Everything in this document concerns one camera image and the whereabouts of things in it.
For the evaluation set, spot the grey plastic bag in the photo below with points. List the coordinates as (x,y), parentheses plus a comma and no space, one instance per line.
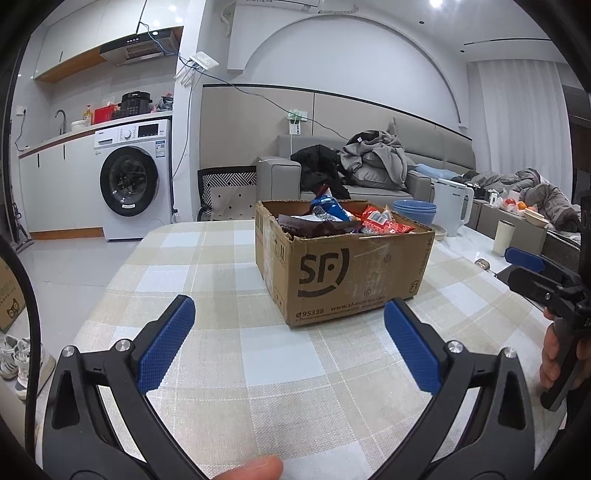
(165,104)

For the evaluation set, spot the small white carton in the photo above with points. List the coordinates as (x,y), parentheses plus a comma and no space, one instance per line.
(494,200)

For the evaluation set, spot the white bowl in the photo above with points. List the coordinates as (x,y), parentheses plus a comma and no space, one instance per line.
(79,126)

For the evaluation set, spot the white lower cabinets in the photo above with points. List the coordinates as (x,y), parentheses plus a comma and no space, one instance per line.
(60,189)

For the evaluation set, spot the black pressure cooker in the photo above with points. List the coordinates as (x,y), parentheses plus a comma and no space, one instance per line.
(134,105)

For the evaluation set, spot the white curtain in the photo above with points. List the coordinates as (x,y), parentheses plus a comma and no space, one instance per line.
(521,129)

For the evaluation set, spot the grey sofa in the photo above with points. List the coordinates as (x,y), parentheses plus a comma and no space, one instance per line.
(277,180)

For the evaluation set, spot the white wall power strip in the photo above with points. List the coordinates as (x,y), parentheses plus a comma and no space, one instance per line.
(297,121)

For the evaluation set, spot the person's right hand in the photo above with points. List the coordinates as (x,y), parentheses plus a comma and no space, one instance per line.
(549,355)

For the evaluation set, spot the blue bowl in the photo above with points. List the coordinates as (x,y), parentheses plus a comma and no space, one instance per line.
(415,205)
(418,218)

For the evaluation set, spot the white cabinets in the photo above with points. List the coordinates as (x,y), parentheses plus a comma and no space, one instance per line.
(69,41)
(60,189)

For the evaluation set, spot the black jacket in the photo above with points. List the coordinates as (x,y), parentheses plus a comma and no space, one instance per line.
(318,168)

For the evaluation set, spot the white electric kettle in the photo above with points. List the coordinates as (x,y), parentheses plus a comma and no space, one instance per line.
(452,207)

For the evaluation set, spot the upright vacuum cleaner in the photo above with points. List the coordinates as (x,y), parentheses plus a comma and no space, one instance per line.
(21,230)

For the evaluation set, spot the printed cardboard floor box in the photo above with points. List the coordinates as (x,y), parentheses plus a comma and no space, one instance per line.
(9,300)

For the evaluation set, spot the white green sneaker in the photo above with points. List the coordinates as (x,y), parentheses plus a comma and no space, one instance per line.
(34,371)
(10,357)

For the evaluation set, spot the grey clothes pile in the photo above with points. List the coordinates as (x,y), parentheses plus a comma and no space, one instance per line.
(378,161)

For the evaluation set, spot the blue cookie packet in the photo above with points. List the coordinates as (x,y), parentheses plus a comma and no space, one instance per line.
(330,206)

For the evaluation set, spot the white washing machine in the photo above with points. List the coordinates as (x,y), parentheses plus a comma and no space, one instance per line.
(134,184)

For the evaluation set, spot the white router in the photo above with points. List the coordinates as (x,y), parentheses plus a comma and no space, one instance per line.
(203,61)

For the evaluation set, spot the checkered tablecloth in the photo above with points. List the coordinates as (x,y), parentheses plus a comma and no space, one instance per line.
(277,378)

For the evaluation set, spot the person's left hand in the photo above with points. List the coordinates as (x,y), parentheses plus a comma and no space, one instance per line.
(254,470)

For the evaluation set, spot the beige plate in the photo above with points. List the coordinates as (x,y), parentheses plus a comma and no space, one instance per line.
(535,217)

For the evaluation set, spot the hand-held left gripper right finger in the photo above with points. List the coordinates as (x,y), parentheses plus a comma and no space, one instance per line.
(413,346)

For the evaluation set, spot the cream tumbler cup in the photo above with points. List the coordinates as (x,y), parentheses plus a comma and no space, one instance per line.
(503,237)

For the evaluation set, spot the purple striped packet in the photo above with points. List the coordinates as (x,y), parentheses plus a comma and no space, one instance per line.
(318,226)

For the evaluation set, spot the white upper cabinets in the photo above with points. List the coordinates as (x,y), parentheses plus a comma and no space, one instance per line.
(69,41)

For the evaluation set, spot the black faucet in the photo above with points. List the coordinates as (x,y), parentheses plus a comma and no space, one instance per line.
(62,117)

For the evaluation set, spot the beige shallow bowl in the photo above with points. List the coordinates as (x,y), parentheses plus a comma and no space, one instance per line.
(441,231)

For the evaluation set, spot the yellow soap bottle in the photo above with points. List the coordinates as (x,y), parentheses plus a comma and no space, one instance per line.
(87,116)

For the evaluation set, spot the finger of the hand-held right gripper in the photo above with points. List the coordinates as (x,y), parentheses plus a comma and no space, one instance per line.
(524,258)
(531,281)

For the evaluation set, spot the brown cardboard box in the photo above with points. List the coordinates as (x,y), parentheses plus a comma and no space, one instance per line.
(332,277)

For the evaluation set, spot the folded patterned play mat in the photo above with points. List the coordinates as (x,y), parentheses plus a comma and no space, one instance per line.
(228,194)

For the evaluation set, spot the range hood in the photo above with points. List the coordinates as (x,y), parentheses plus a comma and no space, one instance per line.
(138,48)

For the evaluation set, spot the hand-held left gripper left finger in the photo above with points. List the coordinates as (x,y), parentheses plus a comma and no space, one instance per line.
(166,344)

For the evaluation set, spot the small round metal object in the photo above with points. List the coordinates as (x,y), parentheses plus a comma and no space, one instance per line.
(482,264)

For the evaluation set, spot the red box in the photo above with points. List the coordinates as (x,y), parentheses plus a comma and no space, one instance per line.
(106,114)

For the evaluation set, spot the grey padded coat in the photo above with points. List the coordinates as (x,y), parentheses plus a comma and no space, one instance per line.
(549,194)

